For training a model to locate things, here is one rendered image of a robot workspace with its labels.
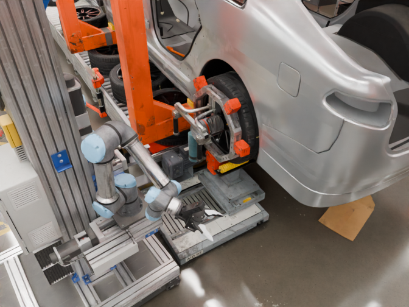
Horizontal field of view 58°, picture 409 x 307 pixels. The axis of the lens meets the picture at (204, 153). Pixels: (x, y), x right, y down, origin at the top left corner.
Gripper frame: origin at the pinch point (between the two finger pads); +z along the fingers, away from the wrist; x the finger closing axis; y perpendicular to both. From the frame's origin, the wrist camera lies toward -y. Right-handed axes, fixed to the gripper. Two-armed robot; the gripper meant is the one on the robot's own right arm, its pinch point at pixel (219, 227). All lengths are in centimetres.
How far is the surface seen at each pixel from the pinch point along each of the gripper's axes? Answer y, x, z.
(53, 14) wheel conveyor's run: 202, -383, -341
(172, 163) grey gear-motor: 88, -106, -42
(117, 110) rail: 115, -161, -118
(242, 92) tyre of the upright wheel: 0, -108, -19
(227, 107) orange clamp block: 6, -93, -23
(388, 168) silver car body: -25, -68, 68
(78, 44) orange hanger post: 121, -234, -209
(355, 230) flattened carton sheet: 73, -120, 114
